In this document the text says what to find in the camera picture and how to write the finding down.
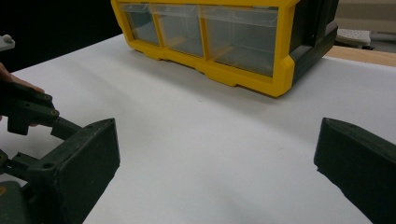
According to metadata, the wooden table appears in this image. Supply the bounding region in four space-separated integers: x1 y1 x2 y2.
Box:
325 45 396 68

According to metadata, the yellow black organizer cabinet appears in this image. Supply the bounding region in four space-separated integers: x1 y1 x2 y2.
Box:
110 0 340 98

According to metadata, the grid of clear drawers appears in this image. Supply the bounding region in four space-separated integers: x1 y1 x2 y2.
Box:
118 3 279 78

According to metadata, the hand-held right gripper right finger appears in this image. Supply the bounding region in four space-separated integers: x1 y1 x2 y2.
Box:
312 117 396 224

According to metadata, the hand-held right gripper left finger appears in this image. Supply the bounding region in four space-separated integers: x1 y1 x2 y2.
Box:
22 117 121 224

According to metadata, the black curtain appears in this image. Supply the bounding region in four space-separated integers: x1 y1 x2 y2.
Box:
0 0 123 73

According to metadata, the white perforated object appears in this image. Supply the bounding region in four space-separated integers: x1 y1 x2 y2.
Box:
335 28 372 47

